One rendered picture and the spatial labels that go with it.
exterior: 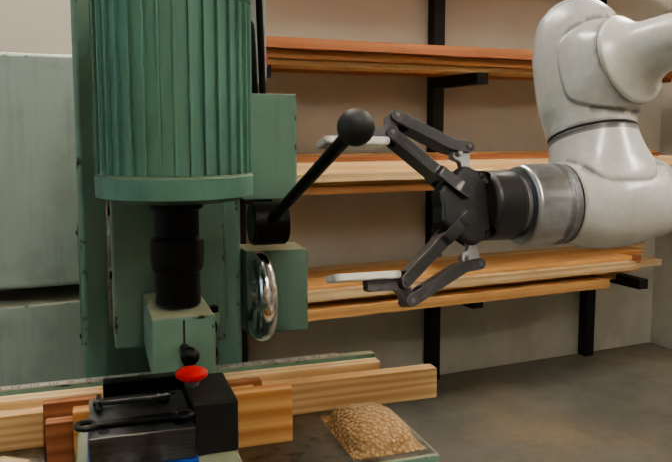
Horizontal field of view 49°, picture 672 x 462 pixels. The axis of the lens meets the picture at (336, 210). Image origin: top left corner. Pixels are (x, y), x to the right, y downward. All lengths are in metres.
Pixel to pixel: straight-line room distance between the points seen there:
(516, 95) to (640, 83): 3.10
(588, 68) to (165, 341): 0.55
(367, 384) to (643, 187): 0.41
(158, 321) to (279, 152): 0.34
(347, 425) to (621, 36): 0.52
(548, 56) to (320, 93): 2.56
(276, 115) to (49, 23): 2.18
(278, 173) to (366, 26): 2.50
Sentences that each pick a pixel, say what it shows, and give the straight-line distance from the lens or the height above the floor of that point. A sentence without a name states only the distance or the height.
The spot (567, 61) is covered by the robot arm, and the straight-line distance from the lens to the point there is 0.87.
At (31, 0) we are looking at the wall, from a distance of 3.17.
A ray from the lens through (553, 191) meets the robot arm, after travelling 0.80.
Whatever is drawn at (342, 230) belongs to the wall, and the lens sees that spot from 3.47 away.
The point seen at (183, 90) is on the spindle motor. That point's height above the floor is 1.29.
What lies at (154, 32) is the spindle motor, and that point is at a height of 1.35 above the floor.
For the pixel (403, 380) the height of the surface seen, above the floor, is 0.93.
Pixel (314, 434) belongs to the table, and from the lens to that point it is 0.88.
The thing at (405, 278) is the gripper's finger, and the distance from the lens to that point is 0.74.
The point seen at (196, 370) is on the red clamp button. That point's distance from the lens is 0.72.
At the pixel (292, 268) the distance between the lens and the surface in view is 1.05.
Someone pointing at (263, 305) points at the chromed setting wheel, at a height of 1.02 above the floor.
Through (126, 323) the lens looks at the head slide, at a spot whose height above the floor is 1.01.
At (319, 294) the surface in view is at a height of 0.60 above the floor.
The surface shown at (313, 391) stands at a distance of 0.93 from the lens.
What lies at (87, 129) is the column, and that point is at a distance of 1.03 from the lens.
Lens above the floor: 1.25
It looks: 6 degrees down
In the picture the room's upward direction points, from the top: straight up
